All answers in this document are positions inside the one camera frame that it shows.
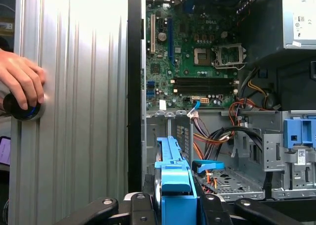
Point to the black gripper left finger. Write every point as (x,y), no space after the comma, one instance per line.
(142,210)

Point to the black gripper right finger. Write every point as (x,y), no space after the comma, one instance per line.
(213,210)

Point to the hard disk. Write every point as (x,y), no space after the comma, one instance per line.
(176,175)

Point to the grey metal disk bay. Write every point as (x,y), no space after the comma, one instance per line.
(234,183)

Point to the person's bare hand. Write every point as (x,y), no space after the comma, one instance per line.
(19,74)

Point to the grey metal drive cage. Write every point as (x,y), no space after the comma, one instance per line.
(271,148)

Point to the blue plastic cage latch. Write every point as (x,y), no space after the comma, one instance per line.
(298,133)

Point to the black RAM slot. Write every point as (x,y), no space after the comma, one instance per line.
(205,91)
(205,83)
(205,87)
(205,79)

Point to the open black PC case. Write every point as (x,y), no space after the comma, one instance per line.
(134,86)

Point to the metal locking lever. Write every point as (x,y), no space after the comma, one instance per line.
(229,67)

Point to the phone purple screen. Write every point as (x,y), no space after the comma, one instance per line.
(5,150)

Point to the green motherboard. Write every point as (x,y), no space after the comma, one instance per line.
(187,61)

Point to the CPU socket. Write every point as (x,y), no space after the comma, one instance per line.
(202,57)

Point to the metal socket cover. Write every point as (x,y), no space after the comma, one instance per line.
(228,47)

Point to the silver coin cell battery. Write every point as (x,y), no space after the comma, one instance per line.
(161,36)

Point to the blue expansion slot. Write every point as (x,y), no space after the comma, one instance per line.
(169,37)

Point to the white expansion slot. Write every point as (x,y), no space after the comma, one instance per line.
(153,34)

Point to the short black expansion slot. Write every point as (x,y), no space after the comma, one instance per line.
(162,24)

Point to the grey power supply unit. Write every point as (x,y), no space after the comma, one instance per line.
(301,12)

